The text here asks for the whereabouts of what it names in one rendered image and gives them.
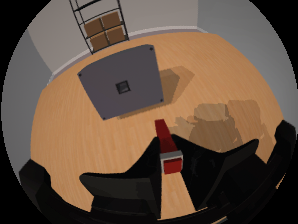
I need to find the red square peg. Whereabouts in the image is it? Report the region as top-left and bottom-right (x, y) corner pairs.
(154, 119), (184, 175)

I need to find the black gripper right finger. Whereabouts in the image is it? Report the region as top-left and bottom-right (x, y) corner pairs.
(170, 135), (259, 212)

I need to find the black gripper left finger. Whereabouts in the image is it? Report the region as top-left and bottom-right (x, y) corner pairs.
(80, 136), (162, 220)

